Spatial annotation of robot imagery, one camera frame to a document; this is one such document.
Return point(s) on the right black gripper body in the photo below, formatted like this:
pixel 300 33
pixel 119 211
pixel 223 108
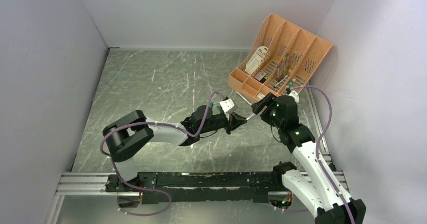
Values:
pixel 270 101

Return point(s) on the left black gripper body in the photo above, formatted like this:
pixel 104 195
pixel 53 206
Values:
pixel 229 126

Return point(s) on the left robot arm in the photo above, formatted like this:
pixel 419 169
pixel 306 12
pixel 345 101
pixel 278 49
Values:
pixel 126 136

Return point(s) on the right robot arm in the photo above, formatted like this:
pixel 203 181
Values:
pixel 323 195

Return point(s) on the pens in organizer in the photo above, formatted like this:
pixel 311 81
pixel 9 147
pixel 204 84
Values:
pixel 276 76

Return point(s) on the small white eraser box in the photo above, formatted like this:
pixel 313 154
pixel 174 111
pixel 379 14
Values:
pixel 260 96

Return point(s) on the orange desk file organizer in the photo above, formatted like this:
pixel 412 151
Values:
pixel 281 36

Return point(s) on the white card package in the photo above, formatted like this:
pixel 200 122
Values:
pixel 256 59

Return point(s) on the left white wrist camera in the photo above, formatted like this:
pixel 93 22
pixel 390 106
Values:
pixel 228 106

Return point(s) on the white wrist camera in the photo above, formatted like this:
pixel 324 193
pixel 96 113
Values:
pixel 294 94
pixel 228 106

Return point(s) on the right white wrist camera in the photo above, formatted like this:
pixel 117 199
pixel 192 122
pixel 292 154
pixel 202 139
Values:
pixel 294 94

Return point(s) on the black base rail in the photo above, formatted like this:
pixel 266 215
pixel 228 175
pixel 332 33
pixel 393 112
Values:
pixel 259 187

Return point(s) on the aluminium frame rail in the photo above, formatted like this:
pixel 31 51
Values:
pixel 82 184

